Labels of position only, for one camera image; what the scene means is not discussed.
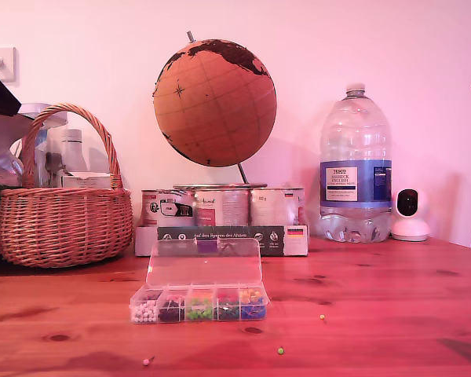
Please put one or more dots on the white-headed pin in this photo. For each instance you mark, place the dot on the white-headed pin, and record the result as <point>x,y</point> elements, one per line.
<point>145,361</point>

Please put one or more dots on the green-headed pin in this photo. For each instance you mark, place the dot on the green-headed pin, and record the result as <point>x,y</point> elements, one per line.
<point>281,350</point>

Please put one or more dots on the silver foil bag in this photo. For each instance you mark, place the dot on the silver foil bag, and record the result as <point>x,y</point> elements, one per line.
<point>0,149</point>

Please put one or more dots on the clear plastic packaging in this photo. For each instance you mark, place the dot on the clear plastic packaging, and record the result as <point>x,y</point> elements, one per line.
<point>53,133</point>

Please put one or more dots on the white bottle silver cap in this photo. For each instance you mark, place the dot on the white bottle silver cap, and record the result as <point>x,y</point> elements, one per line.
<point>74,153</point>

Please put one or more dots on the small white carton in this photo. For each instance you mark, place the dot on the small white carton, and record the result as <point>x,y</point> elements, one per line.
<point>86,180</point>

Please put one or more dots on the large clear water bottle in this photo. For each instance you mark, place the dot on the large clear water bottle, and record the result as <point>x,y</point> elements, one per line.
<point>355,176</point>

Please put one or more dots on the white can black label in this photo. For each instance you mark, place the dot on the white can black label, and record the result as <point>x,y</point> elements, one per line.
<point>166,208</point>

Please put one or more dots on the cork globe on metal stand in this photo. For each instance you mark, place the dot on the cork globe on metal stand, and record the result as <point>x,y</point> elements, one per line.
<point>216,106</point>

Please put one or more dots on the cardboard can tray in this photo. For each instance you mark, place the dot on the cardboard can tray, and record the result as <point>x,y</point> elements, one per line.
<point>294,239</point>

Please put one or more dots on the white can grey label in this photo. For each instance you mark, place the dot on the white can grey label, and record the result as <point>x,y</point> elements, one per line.
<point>271,206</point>

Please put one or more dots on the white can pink label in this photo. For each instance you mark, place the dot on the white can pink label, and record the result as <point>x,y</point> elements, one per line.
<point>220,206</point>

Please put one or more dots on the clear plastic pin organizer box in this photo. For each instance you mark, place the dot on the clear plastic pin organizer box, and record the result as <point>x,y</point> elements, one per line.
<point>204,263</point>

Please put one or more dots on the white wall light switch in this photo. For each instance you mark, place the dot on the white wall light switch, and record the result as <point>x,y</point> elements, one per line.
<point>6,59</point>

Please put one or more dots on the small white round camera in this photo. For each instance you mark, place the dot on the small white round camera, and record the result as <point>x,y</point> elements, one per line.
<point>410,220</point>

